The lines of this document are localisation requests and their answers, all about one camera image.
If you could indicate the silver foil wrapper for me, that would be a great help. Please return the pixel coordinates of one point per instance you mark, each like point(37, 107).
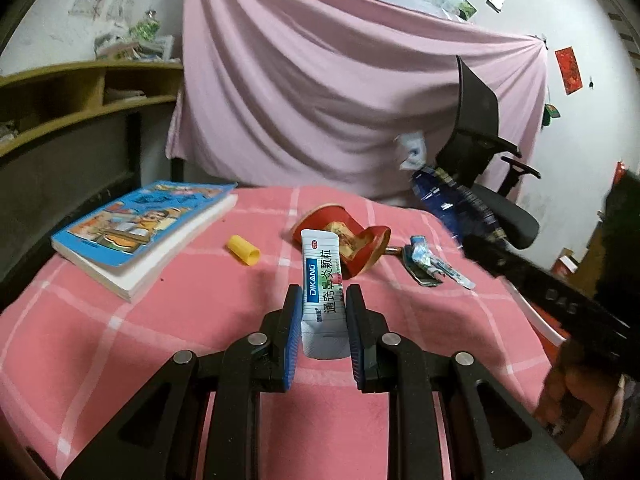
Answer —
point(411, 151)

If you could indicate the small blue white sachet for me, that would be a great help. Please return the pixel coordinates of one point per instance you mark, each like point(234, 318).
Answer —
point(443, 267)

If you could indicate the stack of books on shelf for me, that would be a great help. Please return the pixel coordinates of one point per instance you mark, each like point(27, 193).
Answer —
point(126, 48)

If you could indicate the small yellow cap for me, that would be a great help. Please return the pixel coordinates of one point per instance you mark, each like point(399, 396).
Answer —
point(242, 249)

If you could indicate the small cardboard box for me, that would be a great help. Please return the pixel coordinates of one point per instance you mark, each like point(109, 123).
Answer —
point(565, 265)

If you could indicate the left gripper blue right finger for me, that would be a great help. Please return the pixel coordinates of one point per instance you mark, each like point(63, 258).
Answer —
point(448, 417)

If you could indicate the red diamond paper decoration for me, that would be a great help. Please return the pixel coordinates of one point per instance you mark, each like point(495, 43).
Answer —
point(570, 74)

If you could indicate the wooden wall shelf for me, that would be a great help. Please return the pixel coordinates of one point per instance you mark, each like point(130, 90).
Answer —
point(49, 99)

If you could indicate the pink plaid tablecloth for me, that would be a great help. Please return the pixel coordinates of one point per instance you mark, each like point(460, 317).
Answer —
point(72, 353)

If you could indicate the person's right hand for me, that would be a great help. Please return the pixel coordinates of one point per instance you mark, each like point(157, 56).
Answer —
point(600, 393)

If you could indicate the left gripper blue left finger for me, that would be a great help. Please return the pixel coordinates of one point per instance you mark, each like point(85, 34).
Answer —
point(199, 415)

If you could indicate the green candy jar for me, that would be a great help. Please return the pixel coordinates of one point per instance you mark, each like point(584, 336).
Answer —
point(147, 28)

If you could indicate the crumpled blue green packet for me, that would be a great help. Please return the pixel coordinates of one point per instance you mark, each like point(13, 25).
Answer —
point(417, 260)

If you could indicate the white Dikang medicine sachet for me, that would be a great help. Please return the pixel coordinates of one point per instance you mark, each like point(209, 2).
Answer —
point(324, 327)

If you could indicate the pink hanging bedsheet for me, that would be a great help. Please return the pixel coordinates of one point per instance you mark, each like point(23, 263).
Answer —
point(315, 92)

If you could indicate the orange trash bin white rim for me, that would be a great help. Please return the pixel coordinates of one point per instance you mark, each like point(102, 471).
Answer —
point(547, 329)

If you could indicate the blue cartoon cover book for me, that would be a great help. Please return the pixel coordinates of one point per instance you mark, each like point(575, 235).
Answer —
point(125, 244)

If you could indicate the dark blue patterned wrapper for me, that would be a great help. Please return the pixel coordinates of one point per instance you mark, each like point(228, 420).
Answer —
point(461, 212)

